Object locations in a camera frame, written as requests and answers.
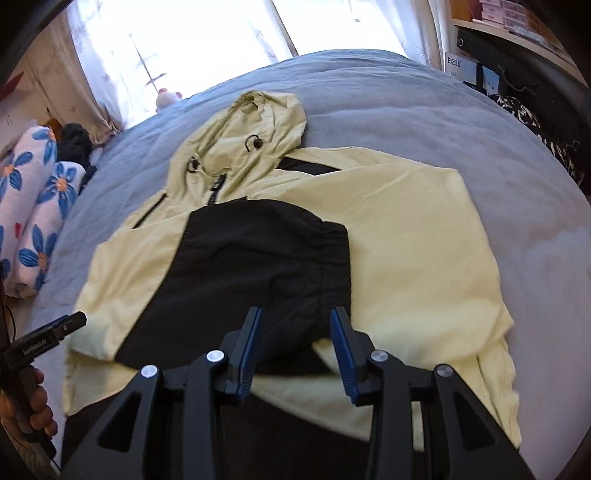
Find pink storage boxes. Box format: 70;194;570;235
479;0;531;28

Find white labelled box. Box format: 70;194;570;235
444;52;500;96

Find black white patterned cloth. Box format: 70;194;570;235
489;94;585;187

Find blue floral folded quilt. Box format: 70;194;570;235
1;125;86;298

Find wooden shelf desk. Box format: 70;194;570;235
449;0;588;87

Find beige curtain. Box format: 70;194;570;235
23;12;124;144

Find person left hand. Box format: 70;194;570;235
1;368;58;442

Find grey bed blanket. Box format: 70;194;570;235
14;50;590;479

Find pink plush toy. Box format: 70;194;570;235
156;88;182;113

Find black clothing pile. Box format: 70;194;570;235
57;123;97;192

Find yellow black hooded jacket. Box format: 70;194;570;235
63;92;522;444

